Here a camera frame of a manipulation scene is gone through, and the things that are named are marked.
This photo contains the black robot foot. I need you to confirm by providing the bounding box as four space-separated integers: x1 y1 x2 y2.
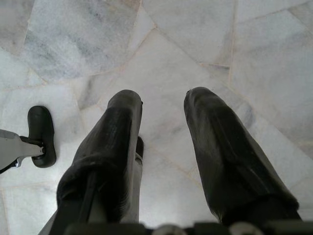
27 105 57 168
135 136 145 160

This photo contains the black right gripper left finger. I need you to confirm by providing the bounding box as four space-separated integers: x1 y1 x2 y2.
56 89 144 225

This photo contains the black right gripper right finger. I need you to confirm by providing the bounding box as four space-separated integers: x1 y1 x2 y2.
183 86 302 225

